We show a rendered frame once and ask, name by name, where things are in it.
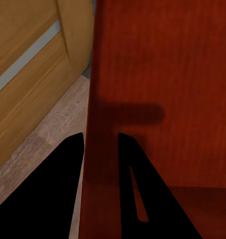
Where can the door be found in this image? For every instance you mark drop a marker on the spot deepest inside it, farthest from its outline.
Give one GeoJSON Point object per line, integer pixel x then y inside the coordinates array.
{"type": "Point", "coordinates": [44, 49]}

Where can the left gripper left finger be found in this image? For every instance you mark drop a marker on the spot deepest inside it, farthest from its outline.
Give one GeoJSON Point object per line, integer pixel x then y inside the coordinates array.
{"type": "Point", "coordinates": [41, 207]}

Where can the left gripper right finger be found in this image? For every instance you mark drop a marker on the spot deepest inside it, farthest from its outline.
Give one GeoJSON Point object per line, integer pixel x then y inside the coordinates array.
{"type": "Point", "coordinates": [167, 220]}

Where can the storage box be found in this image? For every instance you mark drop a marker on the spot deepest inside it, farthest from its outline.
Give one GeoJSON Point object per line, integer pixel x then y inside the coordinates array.
{"type": "Point", "coordinates": [158, 75]}

